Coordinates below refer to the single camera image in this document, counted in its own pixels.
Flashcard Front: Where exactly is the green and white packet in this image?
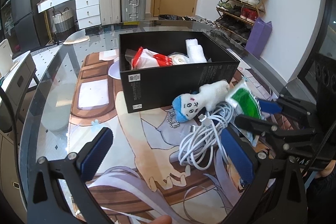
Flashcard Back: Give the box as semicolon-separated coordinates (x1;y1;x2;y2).
226;78;263;119

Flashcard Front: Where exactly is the white plush toy blue cap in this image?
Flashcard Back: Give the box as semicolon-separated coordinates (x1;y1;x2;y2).
172;80;230;123

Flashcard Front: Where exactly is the white charging cable bundle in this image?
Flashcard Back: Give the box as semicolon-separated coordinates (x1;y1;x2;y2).
178;101;236;171

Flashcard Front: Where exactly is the white foam block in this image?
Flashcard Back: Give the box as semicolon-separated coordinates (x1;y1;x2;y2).
186;39;207;63

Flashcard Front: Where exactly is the bagged beige rope coil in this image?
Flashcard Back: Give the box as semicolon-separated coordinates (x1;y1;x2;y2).
167;52;190;65

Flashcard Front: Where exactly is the red and white plastic bag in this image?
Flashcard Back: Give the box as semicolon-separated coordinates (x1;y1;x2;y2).
131;47;173;69

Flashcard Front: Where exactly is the white printed foil pouch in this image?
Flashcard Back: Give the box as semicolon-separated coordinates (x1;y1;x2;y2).
235;117;259;147

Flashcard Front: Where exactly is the person's right hand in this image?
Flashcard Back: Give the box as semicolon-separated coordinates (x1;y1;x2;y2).
313;160;335;178

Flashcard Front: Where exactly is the person's left hand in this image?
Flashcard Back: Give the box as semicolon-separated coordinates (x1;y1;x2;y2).
149;215;172;224

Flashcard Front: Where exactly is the purple paper bag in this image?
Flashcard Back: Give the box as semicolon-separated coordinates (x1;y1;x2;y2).
245;17;272;59

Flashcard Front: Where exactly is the anime print table mat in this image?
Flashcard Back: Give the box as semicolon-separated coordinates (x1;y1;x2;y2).
67;49;292;224

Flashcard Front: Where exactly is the wooden shoe rack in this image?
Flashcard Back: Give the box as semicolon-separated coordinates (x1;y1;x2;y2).
215;0;266;47

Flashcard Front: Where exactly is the black cardboard box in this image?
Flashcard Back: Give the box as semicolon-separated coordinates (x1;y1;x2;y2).
119;31;239;113

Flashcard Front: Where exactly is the grey side cabinet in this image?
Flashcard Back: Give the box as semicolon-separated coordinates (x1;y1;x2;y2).
1;51;39;123

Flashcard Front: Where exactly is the white electric kettle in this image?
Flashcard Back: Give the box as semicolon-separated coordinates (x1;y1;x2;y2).
0;39;14;76

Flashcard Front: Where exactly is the white trash bin black liner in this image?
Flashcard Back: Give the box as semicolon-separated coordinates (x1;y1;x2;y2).
158;14;183;20

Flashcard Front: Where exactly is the grey woven laundry basket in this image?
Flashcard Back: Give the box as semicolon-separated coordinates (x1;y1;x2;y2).
52;7;76;41

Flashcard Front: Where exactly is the white suitcase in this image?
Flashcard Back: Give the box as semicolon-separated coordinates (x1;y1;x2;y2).
99;0;121;26

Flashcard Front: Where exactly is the white desk with drawers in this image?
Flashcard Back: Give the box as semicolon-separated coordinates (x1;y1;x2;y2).
37;0;101;30

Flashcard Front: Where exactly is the black refrigerator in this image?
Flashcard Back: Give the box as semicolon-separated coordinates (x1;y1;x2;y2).
11;0;50;52

